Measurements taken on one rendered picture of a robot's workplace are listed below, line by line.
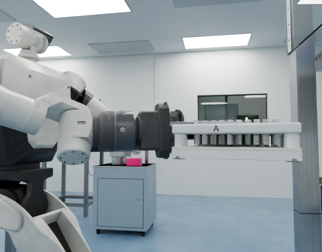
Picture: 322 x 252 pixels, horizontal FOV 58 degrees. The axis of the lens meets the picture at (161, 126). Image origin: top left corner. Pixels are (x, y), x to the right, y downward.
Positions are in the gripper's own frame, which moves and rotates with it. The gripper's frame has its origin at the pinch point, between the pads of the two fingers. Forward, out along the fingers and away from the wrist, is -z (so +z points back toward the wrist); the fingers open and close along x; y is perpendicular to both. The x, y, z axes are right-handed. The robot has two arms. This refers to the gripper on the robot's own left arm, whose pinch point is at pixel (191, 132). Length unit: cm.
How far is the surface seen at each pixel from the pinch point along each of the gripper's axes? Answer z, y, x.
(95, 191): 192, -186, 52
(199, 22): 118, -348, -187
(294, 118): -23.7, -28.1, -4.2
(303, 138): -25.8, -26.6, 2.2
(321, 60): -31.9, -24.1, -20.4
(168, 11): 146, -293, -189
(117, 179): 167, -194, 39
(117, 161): 181, -214, 20
